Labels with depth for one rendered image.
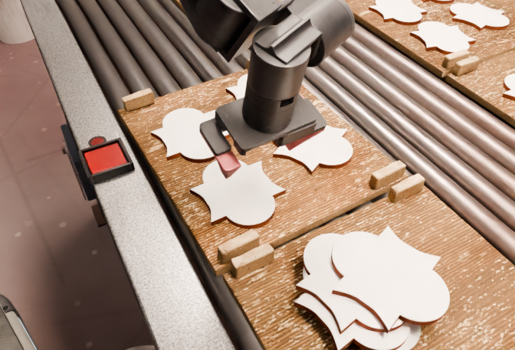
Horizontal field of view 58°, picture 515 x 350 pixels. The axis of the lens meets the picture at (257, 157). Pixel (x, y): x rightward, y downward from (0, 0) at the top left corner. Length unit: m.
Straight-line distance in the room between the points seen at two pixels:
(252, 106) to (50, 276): 1.49
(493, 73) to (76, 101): 0.86
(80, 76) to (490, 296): 0.86
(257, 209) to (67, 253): 1.33
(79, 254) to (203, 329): 1.33
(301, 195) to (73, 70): 0.61
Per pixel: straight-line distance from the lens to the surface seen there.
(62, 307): 1.80
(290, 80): 0.45
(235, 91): 0.91
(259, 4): 0.44
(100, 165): 0.81
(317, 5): 0.50
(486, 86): 1.04
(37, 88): 2.85
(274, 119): 0.49
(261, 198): 0.70
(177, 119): 0.85
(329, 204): 0.71
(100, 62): 1.10
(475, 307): 0.66
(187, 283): 0.65
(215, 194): 0.70
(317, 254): 0.60
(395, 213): 0.72
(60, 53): 1.18
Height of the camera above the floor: 1.47
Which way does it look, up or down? 43 degrees down
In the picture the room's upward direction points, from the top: straight up
